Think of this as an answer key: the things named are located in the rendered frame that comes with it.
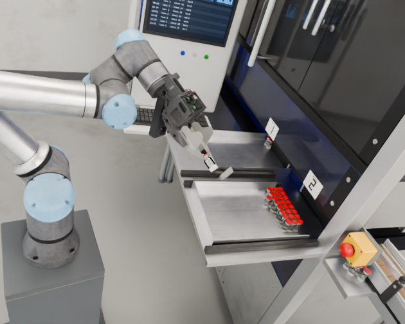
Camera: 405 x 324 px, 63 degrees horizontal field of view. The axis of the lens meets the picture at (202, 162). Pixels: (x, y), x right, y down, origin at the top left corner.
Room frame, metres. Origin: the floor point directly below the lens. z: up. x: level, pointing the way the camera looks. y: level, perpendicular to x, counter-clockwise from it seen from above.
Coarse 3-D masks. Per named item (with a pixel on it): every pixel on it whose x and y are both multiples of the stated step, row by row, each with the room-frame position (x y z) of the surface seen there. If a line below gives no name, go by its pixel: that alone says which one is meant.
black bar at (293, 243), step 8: (288, 240) 0.77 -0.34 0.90; (296, 240) 0.78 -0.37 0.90; (304, 240) 0.79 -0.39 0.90; (312, 240) 0.80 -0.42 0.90; (208, 248) 0.64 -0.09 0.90; (216, 248) 0.65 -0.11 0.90; (224, 248) 0.66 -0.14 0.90; (232, 248) 0.66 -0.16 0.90; (240, 248) 0.68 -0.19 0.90; (248, 248) 0.69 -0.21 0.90; (256, 248) 0.70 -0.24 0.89; (264, 248) 0.71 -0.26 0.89; (272, 248) 0.72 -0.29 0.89; (280, 248) 0.74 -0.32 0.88
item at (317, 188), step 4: (308, 176) 0.97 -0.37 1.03; (312, 176) 0.95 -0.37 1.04; (304, 180) 0.97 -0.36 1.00; (308, 180) 0.96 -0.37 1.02; (312, 180) 0.94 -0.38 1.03; (316, 180) 0.93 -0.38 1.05; (308, 184) 0.95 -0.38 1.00; (316, 184) 0.92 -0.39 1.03; (320, 184) 0.91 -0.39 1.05; (308, 188) 0.94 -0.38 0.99; (312, 188) 0.93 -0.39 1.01; (316, 188) 0.92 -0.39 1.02; (320, 188) 0.90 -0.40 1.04; (312, 192) 0.92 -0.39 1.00; (316, 192) 0.91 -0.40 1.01; (312, 196) 0.91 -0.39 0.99; (316, 196) 0.90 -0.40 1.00
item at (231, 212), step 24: (192, 192) 0.87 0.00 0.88; (216, 192) 0.91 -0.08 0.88; (240, 192) 0.95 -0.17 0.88; (264, 192) 0.99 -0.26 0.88; (216, 216) 0.79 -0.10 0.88; (240, 216) 0.83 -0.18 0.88; (264, 216) 0.86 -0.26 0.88; (216, 240) 0.66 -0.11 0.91; (240, 240) 0.70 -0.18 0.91; (264, 240) 0.73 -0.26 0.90
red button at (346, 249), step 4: (344, 244) 0.71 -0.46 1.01; (348, 244) 0.71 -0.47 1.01; (340, 248) 0.70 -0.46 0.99; (344, 248) 0.70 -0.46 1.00; (348, 248) 0.69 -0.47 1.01; (352, 248) 0.70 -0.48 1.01; (340, 252) 0.70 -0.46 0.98; (344, 252) 0.69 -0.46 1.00; (348, 252) 0.69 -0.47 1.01; (352, 252) 0.69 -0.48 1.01; (344, 256) 0.69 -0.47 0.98; (348, 256) 0.68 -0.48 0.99
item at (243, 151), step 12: (216, 132) 1.28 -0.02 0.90; (228, 132) 1.31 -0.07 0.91; (240, 132) 1.33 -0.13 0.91; (252, 132) 1.36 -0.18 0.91; (216, 144) 1.22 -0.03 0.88; (228, 144) 1.25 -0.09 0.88; (240, 144) 1.28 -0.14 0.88; (252, 144) 1.31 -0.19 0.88; (216, 156) 1.13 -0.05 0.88; (228, 156) 1.16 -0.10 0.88; (240, 156) 1.18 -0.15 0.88; (252, 156) 1.21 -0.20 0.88; (264, 156) 1.24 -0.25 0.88; (240, 168) 1.06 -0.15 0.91; (252, 168) 1.08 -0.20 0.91; (264, 168) 1.10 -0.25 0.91; (276, 168) 1.13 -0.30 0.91; (288, 168) 1.15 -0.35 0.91
